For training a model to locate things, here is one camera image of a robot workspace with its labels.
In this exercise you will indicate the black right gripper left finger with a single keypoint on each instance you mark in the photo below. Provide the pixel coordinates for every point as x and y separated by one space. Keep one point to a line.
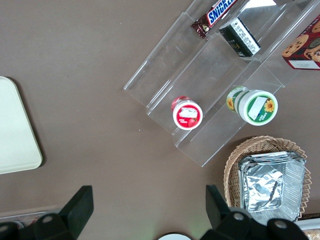
75 210

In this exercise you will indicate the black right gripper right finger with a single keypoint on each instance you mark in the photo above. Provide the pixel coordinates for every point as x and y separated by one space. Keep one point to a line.
220 212

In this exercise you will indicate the green gum container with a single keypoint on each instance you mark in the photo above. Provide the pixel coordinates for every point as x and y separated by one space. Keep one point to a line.
257 107

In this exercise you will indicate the red gum container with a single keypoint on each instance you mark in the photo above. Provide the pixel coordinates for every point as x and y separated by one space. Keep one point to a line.
187 115

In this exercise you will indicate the cream plastic tray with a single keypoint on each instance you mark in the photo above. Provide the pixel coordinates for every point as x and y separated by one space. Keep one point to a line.
15 125

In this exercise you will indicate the clear acrylic bottle rack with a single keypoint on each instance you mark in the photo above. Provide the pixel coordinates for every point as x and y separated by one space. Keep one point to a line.
22 215

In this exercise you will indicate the wicker basket with foil pans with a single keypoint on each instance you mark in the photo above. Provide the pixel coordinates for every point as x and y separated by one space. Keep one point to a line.
232 160

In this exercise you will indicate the stacked aluminium foil pans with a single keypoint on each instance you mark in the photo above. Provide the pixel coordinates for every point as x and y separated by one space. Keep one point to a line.
270 185

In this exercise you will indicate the white snack bin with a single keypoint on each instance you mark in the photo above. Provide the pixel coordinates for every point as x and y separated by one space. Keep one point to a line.
311 228

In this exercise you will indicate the clear acrylic stepped shelf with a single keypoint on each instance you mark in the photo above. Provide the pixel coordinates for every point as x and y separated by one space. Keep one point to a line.
205 75

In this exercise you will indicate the small black box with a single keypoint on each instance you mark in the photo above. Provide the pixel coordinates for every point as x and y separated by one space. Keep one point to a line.
241 37

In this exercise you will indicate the red cookie box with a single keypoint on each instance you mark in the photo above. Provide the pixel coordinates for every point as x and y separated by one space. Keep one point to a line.
305 47

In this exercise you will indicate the Snickers chocolate bar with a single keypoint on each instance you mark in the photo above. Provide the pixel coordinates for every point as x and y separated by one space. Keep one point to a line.
217 13

